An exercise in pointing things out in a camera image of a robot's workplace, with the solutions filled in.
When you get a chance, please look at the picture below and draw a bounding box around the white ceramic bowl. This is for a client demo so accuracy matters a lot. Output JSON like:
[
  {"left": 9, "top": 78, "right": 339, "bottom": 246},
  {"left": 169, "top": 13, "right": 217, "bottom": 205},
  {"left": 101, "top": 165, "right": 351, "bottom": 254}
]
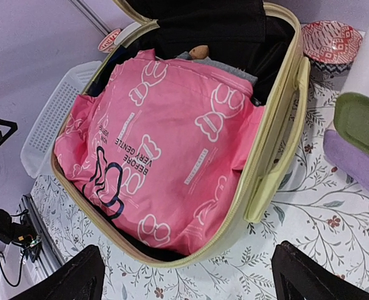
[{"left": 114, "top": 22, "right": 141, "bottom": 46}]

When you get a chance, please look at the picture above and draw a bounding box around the light green hard-shell suitcase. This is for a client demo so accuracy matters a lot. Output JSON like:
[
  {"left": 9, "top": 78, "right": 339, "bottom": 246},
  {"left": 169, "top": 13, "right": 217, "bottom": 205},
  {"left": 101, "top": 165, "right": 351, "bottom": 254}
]
[{"left": 51, "top": 1, "right": 310, "bottom": 268}]

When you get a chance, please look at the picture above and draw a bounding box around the pink bowl behind basket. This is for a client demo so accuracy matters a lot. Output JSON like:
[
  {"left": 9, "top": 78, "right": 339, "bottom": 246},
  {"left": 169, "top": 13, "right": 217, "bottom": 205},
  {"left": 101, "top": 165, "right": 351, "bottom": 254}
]
[{"left": 98, "top": 29, "right": 121, "bottom": 53}]

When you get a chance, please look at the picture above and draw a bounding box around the grey folded garment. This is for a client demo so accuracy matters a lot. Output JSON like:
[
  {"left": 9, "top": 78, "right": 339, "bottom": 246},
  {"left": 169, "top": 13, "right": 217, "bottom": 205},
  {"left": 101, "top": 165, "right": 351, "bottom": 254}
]
[{"left": 176, "top": 51, "right": 258, "bottom": 86}]

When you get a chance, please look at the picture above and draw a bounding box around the pink printed garment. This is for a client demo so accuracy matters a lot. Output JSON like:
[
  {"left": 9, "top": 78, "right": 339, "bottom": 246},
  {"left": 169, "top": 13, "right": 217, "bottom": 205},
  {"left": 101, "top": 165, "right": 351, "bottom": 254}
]
[{"left": 54, "top": 49, "right": 264, "bottom": 256}]

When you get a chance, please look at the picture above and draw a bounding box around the white plastic mesh basket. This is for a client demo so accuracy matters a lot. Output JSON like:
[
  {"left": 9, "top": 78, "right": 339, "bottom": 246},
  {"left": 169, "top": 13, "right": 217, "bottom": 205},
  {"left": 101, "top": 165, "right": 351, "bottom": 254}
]
[{"left": 20, "top": 61, "right": 101, "bottom": 179}]

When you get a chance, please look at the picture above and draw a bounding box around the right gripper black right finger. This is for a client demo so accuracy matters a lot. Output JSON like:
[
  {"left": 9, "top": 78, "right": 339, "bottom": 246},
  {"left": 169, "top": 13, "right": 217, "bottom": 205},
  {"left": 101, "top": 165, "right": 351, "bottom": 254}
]
[{"left": 271, "top": 241, "right": 369, "bottom": 300}]

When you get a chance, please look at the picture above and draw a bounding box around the dark blue garment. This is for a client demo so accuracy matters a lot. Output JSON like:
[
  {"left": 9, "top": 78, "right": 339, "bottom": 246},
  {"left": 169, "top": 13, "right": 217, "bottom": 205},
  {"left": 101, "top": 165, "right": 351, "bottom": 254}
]
[{"left": 86, "top": 46, "right": 127, "bottom": 97}]

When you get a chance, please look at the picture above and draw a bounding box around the floral patterned tablecloth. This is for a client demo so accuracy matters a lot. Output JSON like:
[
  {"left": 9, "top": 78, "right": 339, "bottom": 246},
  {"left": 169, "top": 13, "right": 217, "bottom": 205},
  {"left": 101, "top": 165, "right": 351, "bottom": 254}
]
[{"left": 31, "top": 70, "right": 369, "bottom": 299}]

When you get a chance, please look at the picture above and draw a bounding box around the green drawer with knob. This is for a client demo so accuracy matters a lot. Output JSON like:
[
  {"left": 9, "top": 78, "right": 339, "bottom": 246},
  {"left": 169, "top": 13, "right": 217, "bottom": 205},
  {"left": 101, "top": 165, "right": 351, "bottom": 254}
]
[{"left": 333, "top": 92, "right": 369, "bottom": 155}]

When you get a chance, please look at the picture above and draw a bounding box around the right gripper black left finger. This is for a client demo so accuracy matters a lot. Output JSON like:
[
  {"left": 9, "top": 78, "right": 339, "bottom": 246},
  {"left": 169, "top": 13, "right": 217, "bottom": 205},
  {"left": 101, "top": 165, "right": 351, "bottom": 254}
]
[{"left": 13, "top": 245, "right": 105, "bottom": 300}]

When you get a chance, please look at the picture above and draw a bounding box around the purple drawer with pink knob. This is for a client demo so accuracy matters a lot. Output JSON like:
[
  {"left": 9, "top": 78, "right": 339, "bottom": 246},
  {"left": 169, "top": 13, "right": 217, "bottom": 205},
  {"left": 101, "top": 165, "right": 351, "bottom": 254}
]
[{"left": 323, "top": 129, "right": 369, "bottom": 191}]

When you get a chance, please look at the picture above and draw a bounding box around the brown plush toy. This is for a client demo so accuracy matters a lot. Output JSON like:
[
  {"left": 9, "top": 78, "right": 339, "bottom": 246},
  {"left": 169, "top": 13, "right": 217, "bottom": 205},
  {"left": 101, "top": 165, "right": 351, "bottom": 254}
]
[{"left": 189, "top": 45, "right": 209, "bottom": 59}]

